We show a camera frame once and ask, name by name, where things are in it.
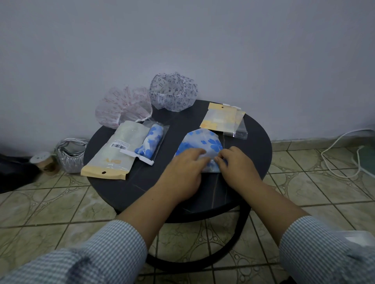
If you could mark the person's right hand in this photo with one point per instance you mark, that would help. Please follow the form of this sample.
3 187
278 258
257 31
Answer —
240 169

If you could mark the pink print shower cap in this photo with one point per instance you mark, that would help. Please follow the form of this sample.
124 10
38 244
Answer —
120 108

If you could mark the black round side table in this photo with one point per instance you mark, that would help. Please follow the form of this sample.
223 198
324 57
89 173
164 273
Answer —
175 125

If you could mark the stack of yellow small pouches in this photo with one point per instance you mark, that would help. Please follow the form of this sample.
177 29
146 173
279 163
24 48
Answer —
219 117

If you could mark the person's right forearm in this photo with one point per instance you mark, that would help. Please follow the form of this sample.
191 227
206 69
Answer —
278 210

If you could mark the silver quilted handbag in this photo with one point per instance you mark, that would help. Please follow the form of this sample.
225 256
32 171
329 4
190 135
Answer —
70 159

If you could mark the cream packet with barcode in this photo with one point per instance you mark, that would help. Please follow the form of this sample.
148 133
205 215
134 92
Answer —
114 158

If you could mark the black bag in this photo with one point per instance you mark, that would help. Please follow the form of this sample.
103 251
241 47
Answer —
14 175

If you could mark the ribbon spool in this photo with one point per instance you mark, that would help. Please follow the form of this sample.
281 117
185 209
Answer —
42 161

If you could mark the person's left hand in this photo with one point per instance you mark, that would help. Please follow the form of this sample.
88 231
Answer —
181 178

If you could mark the blue flower shower cap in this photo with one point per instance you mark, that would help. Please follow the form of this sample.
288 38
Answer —
202 140
152 140

